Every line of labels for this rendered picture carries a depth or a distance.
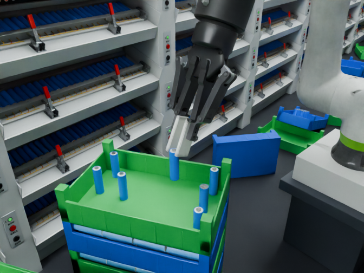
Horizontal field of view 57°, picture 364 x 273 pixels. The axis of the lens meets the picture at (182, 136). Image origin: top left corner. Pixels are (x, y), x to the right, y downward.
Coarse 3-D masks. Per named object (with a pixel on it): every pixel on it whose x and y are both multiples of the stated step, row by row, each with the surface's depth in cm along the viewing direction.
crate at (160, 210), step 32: (96, 160) 76; (128, 160) 80; (160, 160) 77; (224, 160) 71; (64, 192) 63; (128, 192) 74; (160, 192) 74; (192, 192) 74; (224, 192) 67; (96, 224) 64; (128, 224) 61; (160, 224) 59; (192, 224) 65
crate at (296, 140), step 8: (272, 120) 199; (264, 128) 194; (272, 128) 201; (280, 128) 200; (288, 128) 196; (296, 128) 193; (280, 136) 193; (288, 136) 193; (296, 136) 193; (304, 136) 192; (312, 136) 189; (320, 136) 184; (280, 144) 181; (288, 144) 178; (296, 144) 185; (304, 144) 185; (312, 144) 171; (296, 152) 177
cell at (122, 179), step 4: (120, 172) 69; (124, 172) 69; (120, 176) 68; (124, 176) 68; (120, 180) 69; (124, 180) 69; (120, 184) 69; (124, 184) 69; (120, 188) 70; (124, 188) 70; (120, 192) 70; (124, 192) 70; (120, 196) 71; (124, 196) 71
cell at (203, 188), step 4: (204, 184) 66; (200, 188) 65; (204, 188) 64; (208, 188) 65; (200, 192) 65; (204, 192) 65; (208, 192) 65; (200, 196) 65; (204, 196) 65; (208, 196) 66; (200, 200) 66; (204, 200) 66; (200, 204) 66; (204, 204) 66; (204, 208) 67; (204, 212) 67
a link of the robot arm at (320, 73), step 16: (320, 0) 89; (336, 0) 87; (320, 16) 91; (336, 16) 89; (320, 32) 93; (336, 32) 92; (320, 48) 95; (336, 48) 95; (304, 64) 102; (320, 64) 98; (336, 64) 98; (304, 80) 103; (320, 80) 100; (336, 80) 99; (304, 96) 105; (320, 96) 101
